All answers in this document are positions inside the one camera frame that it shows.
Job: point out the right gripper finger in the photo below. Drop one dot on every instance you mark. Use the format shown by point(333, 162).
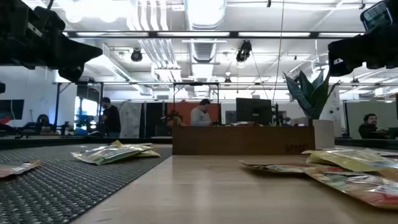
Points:
point(348, 49)
point(342, 67)

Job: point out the black metal workstation frame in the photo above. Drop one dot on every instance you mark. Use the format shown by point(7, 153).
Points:
point(57, 105)
point(196, 83)

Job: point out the person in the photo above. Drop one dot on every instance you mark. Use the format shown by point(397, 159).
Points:
point(43, 123)
point(368, 129)
point(200, 118)
point(111, 119)

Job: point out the lemon lime tea packet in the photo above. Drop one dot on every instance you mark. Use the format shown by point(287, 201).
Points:
point(105, 154)

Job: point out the black overhead light bar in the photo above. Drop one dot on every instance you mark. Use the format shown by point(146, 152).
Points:
point(233, 35)

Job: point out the silver ceiling air duct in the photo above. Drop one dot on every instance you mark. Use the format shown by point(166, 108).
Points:
point(205, 12)

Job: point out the black ceiling spotlight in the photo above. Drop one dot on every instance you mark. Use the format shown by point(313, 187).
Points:
point(136, 55)
point(244, 51)

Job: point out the snake plant in white pot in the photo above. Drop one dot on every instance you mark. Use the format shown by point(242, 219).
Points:
point(311, 96)

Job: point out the white patterned sheet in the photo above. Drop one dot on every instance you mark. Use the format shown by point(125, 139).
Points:
point(130, 119)

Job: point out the orange partition wall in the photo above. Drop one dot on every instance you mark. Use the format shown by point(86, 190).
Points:
point(183, 112)

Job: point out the grey woven placemat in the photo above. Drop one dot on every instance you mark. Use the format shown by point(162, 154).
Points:
point(62, 186)

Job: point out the grey partition panel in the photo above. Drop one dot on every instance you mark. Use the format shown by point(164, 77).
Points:
point(354, 115)

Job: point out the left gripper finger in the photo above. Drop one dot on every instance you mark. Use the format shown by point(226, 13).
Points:
point(73, 73)
point(81, 53)

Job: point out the black metal table frame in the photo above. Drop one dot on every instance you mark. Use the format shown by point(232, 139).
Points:
point(93, 140)

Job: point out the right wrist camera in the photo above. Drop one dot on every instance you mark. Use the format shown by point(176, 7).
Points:
point(376, 15)

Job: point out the black computer monitor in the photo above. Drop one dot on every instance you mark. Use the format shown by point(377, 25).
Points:
point(253, 112)

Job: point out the wooden tea organiser box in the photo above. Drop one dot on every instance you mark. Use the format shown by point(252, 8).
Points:
point(242, 140)

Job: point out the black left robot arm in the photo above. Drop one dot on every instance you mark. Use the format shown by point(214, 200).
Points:
point(2, 87)

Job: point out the dark wall screen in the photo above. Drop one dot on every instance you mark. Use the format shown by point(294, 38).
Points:
point(12, 109)

